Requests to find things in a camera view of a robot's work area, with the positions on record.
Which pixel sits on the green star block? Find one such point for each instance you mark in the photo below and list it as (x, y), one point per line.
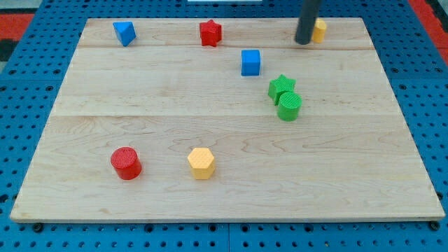
(280, 85)

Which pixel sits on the red star block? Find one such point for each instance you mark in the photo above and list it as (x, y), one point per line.
(210, 33)

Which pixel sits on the blue triangle block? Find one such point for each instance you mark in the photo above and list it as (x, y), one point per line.
(125, 32)

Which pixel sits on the yellow hexagon block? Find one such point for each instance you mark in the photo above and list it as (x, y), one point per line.
(202, 163)

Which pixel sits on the wooden board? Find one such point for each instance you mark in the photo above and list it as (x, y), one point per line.
(348, 157)

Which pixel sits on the green cylinder block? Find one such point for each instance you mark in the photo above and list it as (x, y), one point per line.
(289, 106)

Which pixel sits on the blue cube block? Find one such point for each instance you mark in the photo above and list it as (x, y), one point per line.
(250, 62)

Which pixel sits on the red cylinder block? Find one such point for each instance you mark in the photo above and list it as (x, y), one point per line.
(126, 163)

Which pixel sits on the yellow block behind rod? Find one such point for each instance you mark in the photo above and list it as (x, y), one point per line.
(319, 31)

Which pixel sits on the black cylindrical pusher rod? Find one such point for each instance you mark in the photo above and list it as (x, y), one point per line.
(308, 15)

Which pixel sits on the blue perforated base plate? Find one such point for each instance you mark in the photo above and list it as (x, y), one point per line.
(33, 75)

